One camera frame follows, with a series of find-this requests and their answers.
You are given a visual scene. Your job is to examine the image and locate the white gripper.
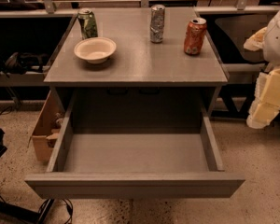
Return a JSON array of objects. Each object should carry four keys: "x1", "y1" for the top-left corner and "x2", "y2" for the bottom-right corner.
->
[{"x1": 244, "y1": 27, "x2": 280, "y2": 129}]

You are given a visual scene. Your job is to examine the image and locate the orange soda can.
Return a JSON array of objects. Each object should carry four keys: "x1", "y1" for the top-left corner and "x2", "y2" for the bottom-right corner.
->
[{"x1": 184, "y1": 18, "x2": 207, "y2": 55}]

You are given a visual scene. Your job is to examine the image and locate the black floor cable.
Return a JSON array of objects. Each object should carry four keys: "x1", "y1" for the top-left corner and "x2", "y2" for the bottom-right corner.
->
[{"x1": 36, "y1": 198, "x2": 75, "y2": 224}]

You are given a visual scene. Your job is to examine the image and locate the grey open top drawer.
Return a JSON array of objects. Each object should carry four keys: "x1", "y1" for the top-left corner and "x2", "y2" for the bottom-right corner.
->
[{"x1": 26, "y1": 88, "x2": 245, "y2": 199}]

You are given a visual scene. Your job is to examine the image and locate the black headphones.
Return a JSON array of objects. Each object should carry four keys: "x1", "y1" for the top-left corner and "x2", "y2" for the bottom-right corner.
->
[{"x1": 0, "y1": 52, "x2": 49, "y2": 75}]

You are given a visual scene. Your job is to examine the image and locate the white bowl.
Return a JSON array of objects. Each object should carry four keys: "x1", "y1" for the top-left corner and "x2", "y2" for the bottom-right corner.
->
[{"x1": 74, "y1": 37, "x2": 117, "y2": 64}]

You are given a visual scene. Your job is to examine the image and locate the silver redbull can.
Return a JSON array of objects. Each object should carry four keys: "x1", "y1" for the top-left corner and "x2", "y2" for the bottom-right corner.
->
[{"x1": 150, "y1": 5, "x2": 165, "y2": 43}]

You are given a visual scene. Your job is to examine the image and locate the grey cabinet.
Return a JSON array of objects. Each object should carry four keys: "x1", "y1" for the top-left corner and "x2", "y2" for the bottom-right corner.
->
[{"x1": 43, "y1": 6, "x2": 230, "y2": 118}]

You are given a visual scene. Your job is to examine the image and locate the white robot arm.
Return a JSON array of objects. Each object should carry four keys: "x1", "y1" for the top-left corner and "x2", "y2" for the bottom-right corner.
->
[{"x1": 244, "y1": 10, "x2": 280, "y2": 129}]

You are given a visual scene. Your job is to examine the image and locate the green soda can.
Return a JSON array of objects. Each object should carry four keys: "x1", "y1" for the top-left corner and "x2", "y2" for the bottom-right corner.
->
[{"x1": 77, "y1": 8, "x2": 98, "y2": 39}]

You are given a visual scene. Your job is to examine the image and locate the cardboard box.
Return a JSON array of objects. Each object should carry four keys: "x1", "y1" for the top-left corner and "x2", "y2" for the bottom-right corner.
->
[{"x1": 31, "y1": 92, "x2": 64, "y2": 161}]

